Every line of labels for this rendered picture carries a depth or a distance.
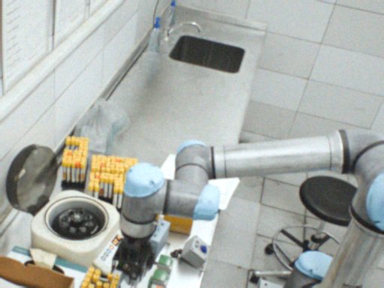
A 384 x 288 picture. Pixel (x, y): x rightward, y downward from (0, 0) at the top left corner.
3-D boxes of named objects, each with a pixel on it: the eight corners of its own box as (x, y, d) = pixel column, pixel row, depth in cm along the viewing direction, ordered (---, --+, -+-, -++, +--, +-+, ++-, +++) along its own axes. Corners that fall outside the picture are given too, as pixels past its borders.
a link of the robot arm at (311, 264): (321, 281, 141) (340, 248, 132) (331, 320, 130) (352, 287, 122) (280, 274, 140) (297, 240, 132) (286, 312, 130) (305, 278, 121)
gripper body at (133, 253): (109, 274, 111) (112, 238, 104) (121, 249, 118) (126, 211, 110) (141, 285, 110) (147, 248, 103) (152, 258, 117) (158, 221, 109)
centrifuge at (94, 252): (102, 289, 150) (104, 262, 142) (20, 251, 157) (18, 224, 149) (136, 239, 168) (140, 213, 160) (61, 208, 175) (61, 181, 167)
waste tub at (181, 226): (190, 236, 172) (195, 215, 166) (153, 228, 173) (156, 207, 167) (195, 211, 183) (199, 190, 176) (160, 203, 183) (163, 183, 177)
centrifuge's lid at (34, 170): (12, 167, 138) (-11, 160, 140) (26, 234, 153) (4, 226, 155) (55, 131, 154) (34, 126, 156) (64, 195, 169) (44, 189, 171)
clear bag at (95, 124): (110, 168, 196) (113, 129, 184) (66, 163, 195) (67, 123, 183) (116, 132, 216) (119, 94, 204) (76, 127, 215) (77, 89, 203)
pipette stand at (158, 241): (158, 265, 160) (163, 244, 154) (139, 256, 162) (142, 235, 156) (170, 245, 168) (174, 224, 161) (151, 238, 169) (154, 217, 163)
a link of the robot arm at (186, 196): (220, 168, 105) (169, 160, 104) (221, 202, 96) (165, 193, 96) (213, 196, 110) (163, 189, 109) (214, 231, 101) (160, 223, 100)
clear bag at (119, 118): (109, 145, 208) (112, 117, 199) (78, 129, 214) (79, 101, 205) (136, 125, 222) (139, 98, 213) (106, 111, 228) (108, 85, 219)
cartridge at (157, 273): (163, 296, 151) (166, 282, 147) (148, 292, 152) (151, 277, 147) (166, 286, 154) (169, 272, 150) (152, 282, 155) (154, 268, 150)
